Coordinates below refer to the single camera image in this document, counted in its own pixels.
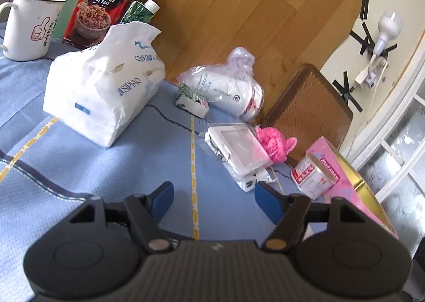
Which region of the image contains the brown woven chair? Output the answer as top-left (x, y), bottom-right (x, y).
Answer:
top-left (261, 64), bottom-right (354, 168)

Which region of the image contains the white enamel mug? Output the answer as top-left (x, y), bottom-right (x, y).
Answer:
top-left (0, 0), bottom-right (67, 62)

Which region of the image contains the white soft tissue pack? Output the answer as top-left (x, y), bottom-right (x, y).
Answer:
top-left (42, 21), bottom-right (166, 148)

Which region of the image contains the blue tablecloth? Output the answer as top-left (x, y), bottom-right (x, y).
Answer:
top-left (0, 21), bottom-right (336, 302)

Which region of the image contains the clear bag with white roll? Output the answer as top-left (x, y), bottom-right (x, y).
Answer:
top-left (176, 47), bottom-right (265, 121)

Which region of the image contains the pink fuzzy cloth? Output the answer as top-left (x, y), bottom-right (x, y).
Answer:
top-left (254, 126), bottom-right (298, 164)

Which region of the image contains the small green-white tissue packet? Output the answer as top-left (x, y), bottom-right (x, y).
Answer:
top-left (174, 83), bottom-right (210, 118)

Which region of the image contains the black tape cross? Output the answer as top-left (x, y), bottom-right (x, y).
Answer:
top-left (349, 21), bottom-right (398, 56)
top-left (333, 71), bottom-right (364, 113)

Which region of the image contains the white-framed frosted window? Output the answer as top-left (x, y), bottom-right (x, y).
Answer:
top-left (357, 84), bottom-right (425, 248)

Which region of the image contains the white case in clear bag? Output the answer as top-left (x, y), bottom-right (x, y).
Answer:
top-left (204, 122), bottom-right (270, 177)

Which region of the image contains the white bulb lamp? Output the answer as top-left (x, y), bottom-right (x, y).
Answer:
top-left (370, 11), bottom-right (404, 57)

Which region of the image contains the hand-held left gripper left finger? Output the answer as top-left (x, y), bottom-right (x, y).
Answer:
top-left (68, 181), bottom-right (175, 254)

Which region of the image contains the green carton with white cap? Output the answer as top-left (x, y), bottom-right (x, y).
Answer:
top-left (120, 0), bottom-right (161, 29)

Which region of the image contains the white cable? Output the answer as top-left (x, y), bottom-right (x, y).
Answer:
top-left (343, 64), bottom-right (387, 160)

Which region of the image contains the small red-white tin can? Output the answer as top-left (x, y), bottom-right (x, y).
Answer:
top-left (290, 152), bottom-right (341, 200)

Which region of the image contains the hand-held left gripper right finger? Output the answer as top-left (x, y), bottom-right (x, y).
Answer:
top-left (254, 181), bottom-right (353, 254)

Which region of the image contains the pink tin box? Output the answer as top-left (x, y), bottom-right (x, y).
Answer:
top-left (305, 136), bottom-right (400, 240)

